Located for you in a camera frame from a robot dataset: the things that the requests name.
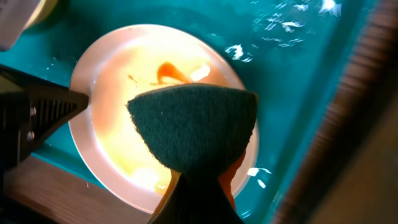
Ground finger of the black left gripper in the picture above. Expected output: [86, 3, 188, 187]
[1, 65, 89, 170]

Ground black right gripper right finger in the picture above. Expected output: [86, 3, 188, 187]
[195, 179, 244, 224]

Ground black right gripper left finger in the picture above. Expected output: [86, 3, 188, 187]
[148, 174, 195, 224]

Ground green orange sponge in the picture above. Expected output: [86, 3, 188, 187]
[126, 83, 259, 218]

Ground white plate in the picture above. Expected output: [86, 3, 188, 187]
[69, 24, 244, 213]

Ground teal plastic tray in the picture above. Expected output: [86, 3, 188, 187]
[1, 0, 375, 223]

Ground yellow plate with sauce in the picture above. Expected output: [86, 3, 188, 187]
[24, 0, 58, 30]

